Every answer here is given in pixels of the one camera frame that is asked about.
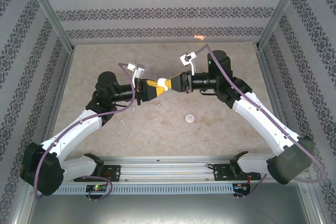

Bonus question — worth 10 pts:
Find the slotted grey cable duct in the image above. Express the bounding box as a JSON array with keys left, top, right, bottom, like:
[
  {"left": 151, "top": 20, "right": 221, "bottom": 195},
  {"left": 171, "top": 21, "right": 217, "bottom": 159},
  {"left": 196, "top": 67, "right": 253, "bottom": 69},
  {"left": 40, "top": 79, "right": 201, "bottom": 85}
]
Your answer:
[{"left": 56, "top": 183, "right": 251, "bottom": 195}]

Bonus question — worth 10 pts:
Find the grey metal sheet panel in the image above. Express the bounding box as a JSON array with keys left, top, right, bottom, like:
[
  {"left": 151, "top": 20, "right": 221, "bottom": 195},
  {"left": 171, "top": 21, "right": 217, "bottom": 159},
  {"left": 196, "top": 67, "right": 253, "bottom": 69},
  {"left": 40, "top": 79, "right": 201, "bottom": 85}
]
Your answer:
[{"left": 25, "top": 182, "right": 322, "bottom": 224}]

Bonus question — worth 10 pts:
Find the aluminium frame post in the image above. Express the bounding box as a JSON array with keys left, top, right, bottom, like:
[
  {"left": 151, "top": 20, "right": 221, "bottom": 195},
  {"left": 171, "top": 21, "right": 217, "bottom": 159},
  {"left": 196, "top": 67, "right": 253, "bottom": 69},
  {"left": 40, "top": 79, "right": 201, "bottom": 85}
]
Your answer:
[
  {"left": 20, "top": 0, "right": 76, "bottom": 51},
  {"left": 257, "top": 0, "right": 308, "bottom": 51}
]

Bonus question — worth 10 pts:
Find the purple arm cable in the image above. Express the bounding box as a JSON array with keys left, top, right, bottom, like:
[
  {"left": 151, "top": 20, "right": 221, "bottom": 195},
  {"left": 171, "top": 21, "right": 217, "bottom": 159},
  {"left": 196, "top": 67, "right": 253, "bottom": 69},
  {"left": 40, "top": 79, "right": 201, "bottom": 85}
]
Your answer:
[
  {"left": 33, "top": 62, "right": 138, "bottom": 201},
  {"left": 194, "top": 44, "right": 326, "bottom": 199}
]

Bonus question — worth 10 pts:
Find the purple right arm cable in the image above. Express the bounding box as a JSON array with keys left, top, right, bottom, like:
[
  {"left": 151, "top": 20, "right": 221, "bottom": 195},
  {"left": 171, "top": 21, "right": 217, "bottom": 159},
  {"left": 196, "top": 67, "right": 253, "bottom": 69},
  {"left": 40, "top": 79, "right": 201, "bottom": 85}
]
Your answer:
[{"left": 194, "top": 44, "right": 326, "bottom": 199}]

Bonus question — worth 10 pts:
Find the thin black gripper wire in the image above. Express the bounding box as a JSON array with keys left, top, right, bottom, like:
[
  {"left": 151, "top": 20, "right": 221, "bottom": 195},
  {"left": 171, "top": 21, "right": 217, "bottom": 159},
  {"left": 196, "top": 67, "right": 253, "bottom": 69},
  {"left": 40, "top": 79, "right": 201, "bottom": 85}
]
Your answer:
[
  {"left": 114, "top": 102, "right": 132, "bottom": 111},
  {"left": 198, "top": 89, "right": 219, "bottom": 97}
]

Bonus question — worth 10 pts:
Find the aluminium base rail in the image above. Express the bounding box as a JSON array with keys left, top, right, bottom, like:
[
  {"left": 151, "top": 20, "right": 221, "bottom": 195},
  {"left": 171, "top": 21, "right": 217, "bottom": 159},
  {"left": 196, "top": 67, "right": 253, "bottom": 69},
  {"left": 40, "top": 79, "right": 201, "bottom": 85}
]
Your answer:
[{"left": 62, "top": 155, "right": 310, "bottom": 184}]

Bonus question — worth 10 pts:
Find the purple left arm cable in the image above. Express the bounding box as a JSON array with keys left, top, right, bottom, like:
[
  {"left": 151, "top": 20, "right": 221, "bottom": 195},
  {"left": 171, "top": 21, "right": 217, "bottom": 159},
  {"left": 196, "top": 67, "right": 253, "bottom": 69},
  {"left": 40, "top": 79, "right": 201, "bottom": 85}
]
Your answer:
[{"left": 33, "top": 62, "right": 138, "bottom": 201}]

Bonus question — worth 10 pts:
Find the aluminium side rail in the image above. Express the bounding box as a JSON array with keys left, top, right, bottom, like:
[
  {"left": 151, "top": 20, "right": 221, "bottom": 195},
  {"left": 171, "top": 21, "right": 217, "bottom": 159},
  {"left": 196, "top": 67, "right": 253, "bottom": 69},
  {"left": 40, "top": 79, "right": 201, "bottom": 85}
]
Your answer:
[
  {"left": 41, "top": 47, "right": 77, "bottom": 146},
  {"left": 256, "top": 45, "right": 299, "bottom": 143}
]

